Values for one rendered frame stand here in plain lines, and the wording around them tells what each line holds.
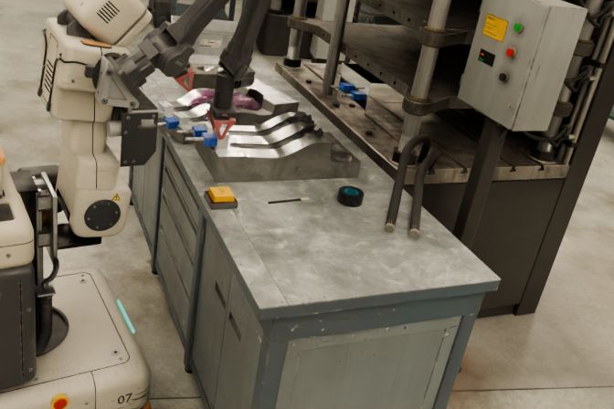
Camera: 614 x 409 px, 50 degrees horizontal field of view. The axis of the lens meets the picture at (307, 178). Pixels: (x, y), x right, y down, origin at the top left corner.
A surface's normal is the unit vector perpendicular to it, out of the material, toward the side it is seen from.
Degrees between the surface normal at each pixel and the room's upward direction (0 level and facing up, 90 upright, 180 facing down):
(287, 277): 0
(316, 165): 90
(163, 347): 0
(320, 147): 90
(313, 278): 0
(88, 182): 90
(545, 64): 90
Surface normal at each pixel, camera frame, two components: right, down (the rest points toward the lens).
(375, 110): 0.38, 0.45
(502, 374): 0.16, -0.89
